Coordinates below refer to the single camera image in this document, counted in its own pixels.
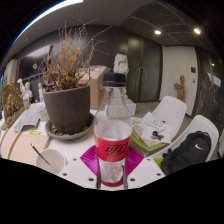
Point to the white stone statue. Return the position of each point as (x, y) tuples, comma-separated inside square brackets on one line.
[(120, 63)]

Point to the round ceiling spotlight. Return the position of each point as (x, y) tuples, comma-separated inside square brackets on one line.
[(197, 31), (157, 32)]

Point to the black wall screen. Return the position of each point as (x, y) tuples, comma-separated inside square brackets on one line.
[(31, 61)]

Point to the white plastic chair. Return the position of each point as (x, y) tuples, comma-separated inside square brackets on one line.
[(173, 111), (203, 125)]

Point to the white figurine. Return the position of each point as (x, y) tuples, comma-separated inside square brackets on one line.
[(41, 91)]

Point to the white cabinet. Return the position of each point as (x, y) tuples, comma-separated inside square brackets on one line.
[(10, 71)]

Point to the green seat cushion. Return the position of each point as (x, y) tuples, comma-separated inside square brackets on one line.
[(138, 141), (158, 161)]

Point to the wooden figure statue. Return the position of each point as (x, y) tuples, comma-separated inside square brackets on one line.
[(180, 88)]

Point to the dark double door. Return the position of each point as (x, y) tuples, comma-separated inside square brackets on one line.
[(146, 66)]

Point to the small white jar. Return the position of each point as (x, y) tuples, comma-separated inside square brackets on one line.
[(43, 115)]

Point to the dried plant in brown pot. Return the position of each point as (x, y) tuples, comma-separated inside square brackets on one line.
[(68, 110)]

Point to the clear red-label drink bottle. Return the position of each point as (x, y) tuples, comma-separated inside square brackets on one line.
[(112, 133)]

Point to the thin stirring stick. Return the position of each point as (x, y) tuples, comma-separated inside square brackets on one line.
[(40, 154)]

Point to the grey plant saucer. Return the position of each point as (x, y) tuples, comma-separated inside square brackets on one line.
[(71, 136)]

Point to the golden relief sculpture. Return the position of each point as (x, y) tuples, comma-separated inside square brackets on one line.
[(12, 106)]

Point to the white green-label spray bottle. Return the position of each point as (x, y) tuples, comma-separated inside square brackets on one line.
[(26, 95)]

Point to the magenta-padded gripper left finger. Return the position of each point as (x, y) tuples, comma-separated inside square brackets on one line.
[(78, 170)]

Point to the cardboard box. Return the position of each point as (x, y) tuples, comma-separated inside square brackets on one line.
[(98, 86)]

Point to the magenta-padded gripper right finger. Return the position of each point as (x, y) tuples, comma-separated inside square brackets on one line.
[(146, 170)]

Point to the white mug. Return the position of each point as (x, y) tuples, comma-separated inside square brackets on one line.
[(56, 161)]

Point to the stack of papers and books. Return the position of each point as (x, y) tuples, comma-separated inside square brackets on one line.
[(151, 125)]

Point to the long ceiling light strip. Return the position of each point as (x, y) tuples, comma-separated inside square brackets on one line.
[(40, 15)]

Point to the yellow tag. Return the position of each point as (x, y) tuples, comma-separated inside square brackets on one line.
[(34, 132)]

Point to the black backpack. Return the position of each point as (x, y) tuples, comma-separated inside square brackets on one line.
[(186, 153)]

